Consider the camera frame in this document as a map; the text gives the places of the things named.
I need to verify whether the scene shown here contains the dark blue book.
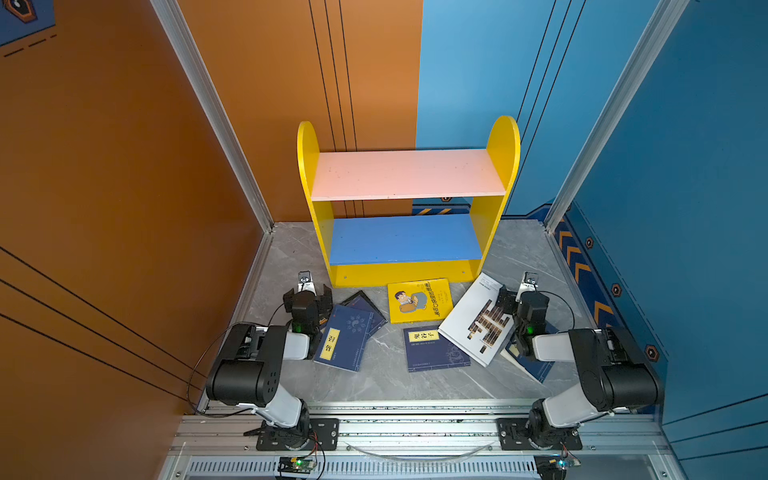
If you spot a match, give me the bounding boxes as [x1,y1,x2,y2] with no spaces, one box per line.
[314,305,374,372]
[403,326,471,373]
[501,331,554,384]

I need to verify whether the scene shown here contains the white book with brown bars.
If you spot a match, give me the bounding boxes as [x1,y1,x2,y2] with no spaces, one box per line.
[438,273,518,367]

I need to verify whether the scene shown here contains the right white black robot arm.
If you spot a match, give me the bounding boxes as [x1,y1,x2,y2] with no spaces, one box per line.
[497,287,663,436]

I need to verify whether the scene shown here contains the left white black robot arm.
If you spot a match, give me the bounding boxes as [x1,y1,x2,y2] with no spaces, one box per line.
[206,279,333,432]

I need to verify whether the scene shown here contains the dark book left underneath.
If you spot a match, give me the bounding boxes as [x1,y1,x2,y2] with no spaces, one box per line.
[341,290,387,339]

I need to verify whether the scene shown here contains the yellow shelf with pink and blue boards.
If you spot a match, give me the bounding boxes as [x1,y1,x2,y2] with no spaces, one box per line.
[297,116,521,288]

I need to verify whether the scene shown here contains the yellow book with cartoon man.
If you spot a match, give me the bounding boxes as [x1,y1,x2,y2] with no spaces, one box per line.
[387,278,454,324]

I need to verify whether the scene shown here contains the left green circuit board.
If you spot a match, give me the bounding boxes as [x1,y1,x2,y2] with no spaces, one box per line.
[277,457,318,478]

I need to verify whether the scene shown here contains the green circuit board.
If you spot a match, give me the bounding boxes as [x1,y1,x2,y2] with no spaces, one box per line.
[277,457,318,478]
[534,456,582,480]

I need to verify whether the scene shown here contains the right green circuit board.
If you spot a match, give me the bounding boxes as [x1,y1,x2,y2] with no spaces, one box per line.
[534,456,582,480]

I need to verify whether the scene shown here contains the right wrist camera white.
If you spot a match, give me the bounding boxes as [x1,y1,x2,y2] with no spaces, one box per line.
[518,271,538,295]

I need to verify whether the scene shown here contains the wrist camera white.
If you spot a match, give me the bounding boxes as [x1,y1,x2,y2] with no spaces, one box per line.
[297,270,317,295]
[518,271,538,295]

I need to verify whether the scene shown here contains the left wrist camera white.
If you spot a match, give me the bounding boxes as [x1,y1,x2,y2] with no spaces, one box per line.
[297,270,317,295]

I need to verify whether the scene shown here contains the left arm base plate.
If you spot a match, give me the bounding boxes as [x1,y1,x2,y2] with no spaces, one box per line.
[256,417,340,452]

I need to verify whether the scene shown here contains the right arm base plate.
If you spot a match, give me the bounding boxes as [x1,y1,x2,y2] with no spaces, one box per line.
[496,417,583,451]

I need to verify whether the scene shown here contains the aluminium rail frame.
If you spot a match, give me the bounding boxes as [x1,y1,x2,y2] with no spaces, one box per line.
[160,400,684,479]

